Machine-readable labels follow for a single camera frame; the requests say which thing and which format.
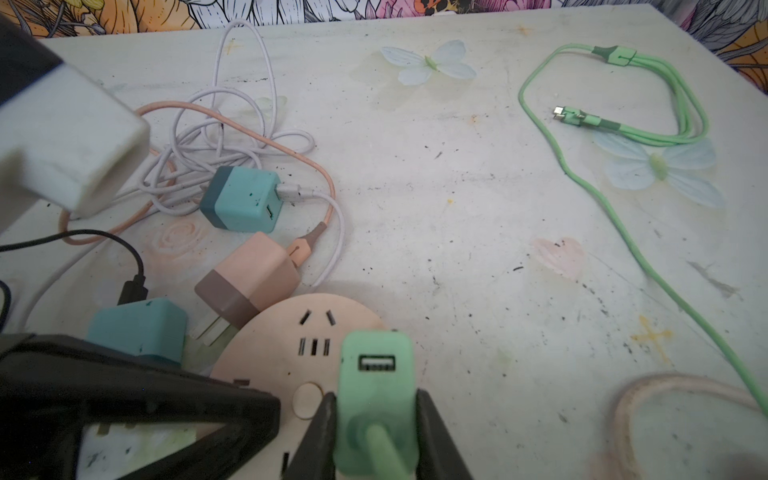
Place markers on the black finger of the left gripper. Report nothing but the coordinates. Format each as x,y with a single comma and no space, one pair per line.
53,386

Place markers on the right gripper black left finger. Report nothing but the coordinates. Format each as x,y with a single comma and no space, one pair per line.
314,457

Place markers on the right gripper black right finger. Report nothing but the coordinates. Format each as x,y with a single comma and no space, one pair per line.
439,458

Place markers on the light green USB charger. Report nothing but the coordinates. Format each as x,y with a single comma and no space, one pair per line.
376,432

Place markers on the teal charger with black cable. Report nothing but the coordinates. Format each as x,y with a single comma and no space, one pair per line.
152,329

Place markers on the teal charger with white cable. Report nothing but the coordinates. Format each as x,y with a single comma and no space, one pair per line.
242,199

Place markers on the round pink power socket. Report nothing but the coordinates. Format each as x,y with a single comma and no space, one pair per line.
292,351

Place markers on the pink brown USB charger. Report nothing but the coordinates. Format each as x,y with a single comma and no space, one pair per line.
255,276

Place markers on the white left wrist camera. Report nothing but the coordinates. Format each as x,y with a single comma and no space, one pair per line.
64,138

